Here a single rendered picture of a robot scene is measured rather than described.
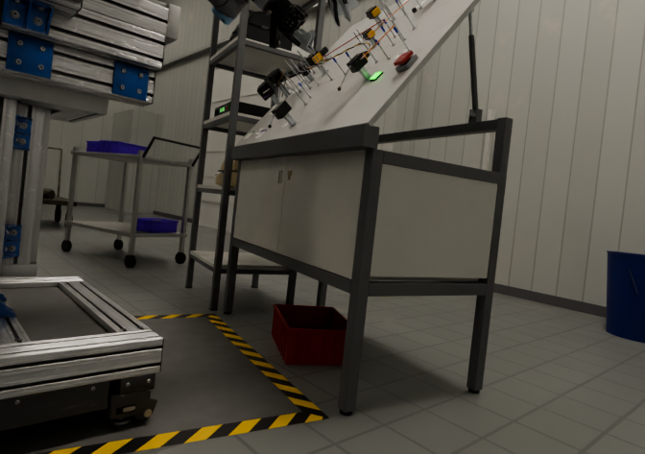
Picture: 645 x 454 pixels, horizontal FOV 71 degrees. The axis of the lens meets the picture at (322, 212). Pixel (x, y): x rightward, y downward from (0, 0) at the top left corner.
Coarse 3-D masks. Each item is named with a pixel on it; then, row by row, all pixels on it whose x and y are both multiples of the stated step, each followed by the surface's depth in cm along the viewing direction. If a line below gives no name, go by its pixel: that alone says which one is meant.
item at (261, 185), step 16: (256, 160) 212; (272, 160) 196; (240, 176) 229; (256, 176) 210; (272, 176) 194; (240, 192) 227; (256, 192) 208; (272, 192) 193; (240, 208) 225; (256, 208) 207; (272, 208) 192; (240, 224) 223; (256, 224) 205; (272, 224) 190; (256, 240) 203; (272, 240) 189
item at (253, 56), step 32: (320, 0) 257; (320, 32) 258; (224, 64) 287; (256, 64) 280; (224, 192) 236; (192, 224) 285; (224, 224) 237; (192, 256) 280; (224, 256) 272; (256, 256) 289; (288, 288) 261
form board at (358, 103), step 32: (448, 0) 167; (352, 32) 246; (416, 32) 165; (448, 32) 143; (384, 64) 161; (416, 64) 139; (320, 96) 190; (352, 96) 159; (384, 96) 137; (256, 128) 228; (288, 128) 186; (320, 128) 157
